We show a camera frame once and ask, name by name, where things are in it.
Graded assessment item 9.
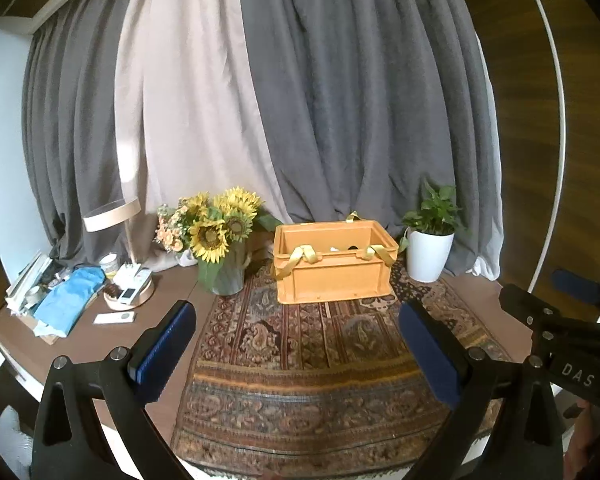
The pink flower bunch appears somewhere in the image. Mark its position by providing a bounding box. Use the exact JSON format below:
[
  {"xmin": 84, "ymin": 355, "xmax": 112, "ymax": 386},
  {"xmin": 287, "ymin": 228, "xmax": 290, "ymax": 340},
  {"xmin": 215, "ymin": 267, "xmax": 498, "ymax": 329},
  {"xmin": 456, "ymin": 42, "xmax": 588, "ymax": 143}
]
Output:
[{"xmin": 155, "ymin": 205, "xmax": 188, "ymax": 254}]

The beige curtain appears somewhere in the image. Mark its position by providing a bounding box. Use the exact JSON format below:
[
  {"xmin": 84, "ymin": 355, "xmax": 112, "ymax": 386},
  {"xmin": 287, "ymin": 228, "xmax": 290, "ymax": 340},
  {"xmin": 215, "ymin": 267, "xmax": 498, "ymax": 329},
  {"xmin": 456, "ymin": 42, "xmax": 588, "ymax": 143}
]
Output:
[{"xmin": 114, "ymin": 0, "xmax": 291, "ymax": 271}]

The green leafy plant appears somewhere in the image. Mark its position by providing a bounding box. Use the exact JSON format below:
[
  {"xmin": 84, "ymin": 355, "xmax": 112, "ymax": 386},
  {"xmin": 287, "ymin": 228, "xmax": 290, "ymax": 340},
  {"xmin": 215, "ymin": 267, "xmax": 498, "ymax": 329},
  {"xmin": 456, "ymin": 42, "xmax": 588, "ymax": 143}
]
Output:
[{"xmin": 399, "ymin": 180, "xmax": 466, "ymax": 252}]

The white cable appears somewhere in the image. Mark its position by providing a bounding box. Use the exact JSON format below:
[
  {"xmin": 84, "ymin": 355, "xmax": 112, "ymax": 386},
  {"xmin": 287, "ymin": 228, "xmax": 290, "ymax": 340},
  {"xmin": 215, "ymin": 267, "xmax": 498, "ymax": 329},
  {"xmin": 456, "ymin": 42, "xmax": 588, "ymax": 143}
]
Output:
[{"xmin": 514, "ymin": 0, "xmax": 567, "ymax": 295}]

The Mickey Mouse plush toy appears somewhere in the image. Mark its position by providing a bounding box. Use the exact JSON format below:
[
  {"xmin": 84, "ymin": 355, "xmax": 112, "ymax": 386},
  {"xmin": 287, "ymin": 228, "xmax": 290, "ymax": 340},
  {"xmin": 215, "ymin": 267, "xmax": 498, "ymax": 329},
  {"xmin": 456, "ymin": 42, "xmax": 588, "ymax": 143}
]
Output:
[{"xmin": 329, "ymin": 245, "xmax": 358, "ymax": 252}]

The orange plastic crate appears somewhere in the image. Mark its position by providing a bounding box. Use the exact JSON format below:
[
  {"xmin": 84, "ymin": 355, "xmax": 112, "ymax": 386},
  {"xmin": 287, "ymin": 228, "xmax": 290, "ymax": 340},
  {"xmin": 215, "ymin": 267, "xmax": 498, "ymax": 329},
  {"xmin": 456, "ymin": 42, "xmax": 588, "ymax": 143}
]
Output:
[{"xmin": 272, "ymin": 217, "xmax": 399, "ymax": 304}]

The grey ribbed vase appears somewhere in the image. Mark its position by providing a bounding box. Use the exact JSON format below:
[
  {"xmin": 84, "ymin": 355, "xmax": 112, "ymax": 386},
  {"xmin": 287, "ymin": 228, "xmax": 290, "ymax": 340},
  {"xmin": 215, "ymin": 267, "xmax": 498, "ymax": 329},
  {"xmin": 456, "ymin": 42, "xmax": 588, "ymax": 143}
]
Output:
[{"xmin": 198, "ymin": 242, "xmax": 251, "ymax": 296}]

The white ribbed plant pot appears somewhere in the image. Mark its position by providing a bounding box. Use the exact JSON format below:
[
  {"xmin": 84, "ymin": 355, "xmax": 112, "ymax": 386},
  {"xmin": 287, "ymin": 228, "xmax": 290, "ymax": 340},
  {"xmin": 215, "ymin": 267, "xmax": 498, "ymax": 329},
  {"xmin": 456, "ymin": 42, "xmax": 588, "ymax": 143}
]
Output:
[{"xmin": 406, "ymin": 228, "xmax": 455, "ymax": 283}]

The white remote control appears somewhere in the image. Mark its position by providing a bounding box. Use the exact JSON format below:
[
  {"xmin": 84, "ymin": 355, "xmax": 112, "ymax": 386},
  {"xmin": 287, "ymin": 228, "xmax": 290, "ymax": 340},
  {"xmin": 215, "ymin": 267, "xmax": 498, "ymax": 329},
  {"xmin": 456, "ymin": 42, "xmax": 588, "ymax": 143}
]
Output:
[{"xmin": 93, "ymin": 311, "xmax": 135, "ymax": 325}]

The sunflower bouquet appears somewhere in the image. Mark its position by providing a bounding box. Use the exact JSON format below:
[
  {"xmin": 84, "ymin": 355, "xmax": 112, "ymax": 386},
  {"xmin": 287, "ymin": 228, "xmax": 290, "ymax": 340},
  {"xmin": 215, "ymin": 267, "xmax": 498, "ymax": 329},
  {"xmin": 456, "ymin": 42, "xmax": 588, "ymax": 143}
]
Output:
[{"xmin": 176, "ymin": 185, "xmax": 284, "ymax": 291}]

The blue cloth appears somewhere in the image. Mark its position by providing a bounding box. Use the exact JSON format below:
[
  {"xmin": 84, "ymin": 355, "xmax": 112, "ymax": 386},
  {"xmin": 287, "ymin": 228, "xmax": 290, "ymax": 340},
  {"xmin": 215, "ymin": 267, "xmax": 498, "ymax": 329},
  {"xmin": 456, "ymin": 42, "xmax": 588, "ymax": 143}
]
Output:
[{"xmin": 33, "ymin": 266, "xmax": 106, "ymax": 338}]

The patterned oriental rug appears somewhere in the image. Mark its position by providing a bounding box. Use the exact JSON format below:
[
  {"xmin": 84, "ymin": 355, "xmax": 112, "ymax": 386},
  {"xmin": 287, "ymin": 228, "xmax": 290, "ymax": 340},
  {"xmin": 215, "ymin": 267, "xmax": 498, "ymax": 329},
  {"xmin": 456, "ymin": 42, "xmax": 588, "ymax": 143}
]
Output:
[{"xmin": 171, "ymin": 264, "xmax": 507, "ymax": 479}]

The white table lamp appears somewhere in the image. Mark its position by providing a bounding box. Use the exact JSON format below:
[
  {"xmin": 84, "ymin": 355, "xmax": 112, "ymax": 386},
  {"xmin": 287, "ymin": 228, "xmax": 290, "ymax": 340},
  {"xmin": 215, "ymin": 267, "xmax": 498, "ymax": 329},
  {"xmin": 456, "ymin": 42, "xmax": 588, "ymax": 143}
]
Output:
[{"xmin": 83, "ymin": 198, "xmax": 155, "ymax": 312}]

